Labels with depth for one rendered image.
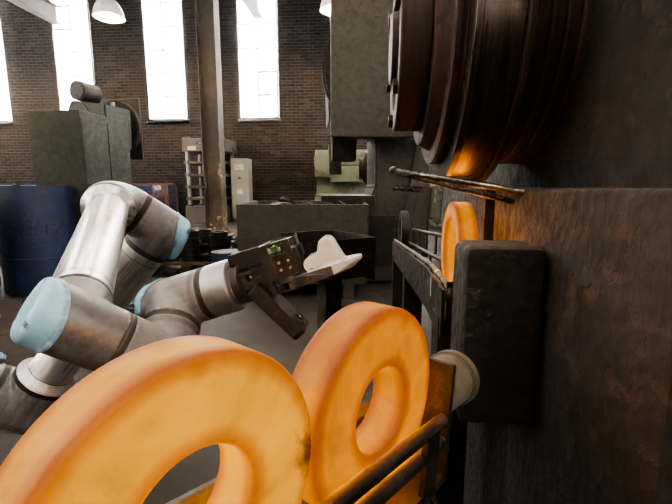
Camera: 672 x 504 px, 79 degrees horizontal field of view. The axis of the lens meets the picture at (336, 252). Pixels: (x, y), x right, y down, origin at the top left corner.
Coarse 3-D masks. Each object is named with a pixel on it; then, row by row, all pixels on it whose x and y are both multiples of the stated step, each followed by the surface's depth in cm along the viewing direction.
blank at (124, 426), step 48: (192, 336) 21; (96, 384) 16; (144, 384) 16; (192, 384) 18; (240, 384) 20; (288, 384) 23; (48, 432) 15; (96, 432) 15; (144, 432) 16; (192, 432) 18; (240, 432) 20; (288, 432) 23; (0, 480) 15; (48, 480) 14; (96, 480) 15; (144, 480) 17; (240, 480) 22; (288, 480) 23
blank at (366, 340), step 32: (352, 320) 29; (384, 320) 30; (416, 320) 34; (320, 352) 27; (352, 352) 27; (384, 352) 30; (416, 352) 34; (320, 384) 26; (352, 384) 27; (384, 384) 35; (416, 384) 35; (320, 416) 25; (352, 416) 28; (384, 416) 34; (416, 416) 36; (320, 448) 25; (352, 448) 28; (384, 448) 32; (320, 480) 26
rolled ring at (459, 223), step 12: (456, 204) 74; (468, 204) 74; (444, 216) 84; (456, 216) 72; (468, 216) 71; (444, 228) 83; (456, 228) 71; (468, 228) 70; (444, 240) 84; (456, 240) 71; (444, 252) 84; (444, 264) 84
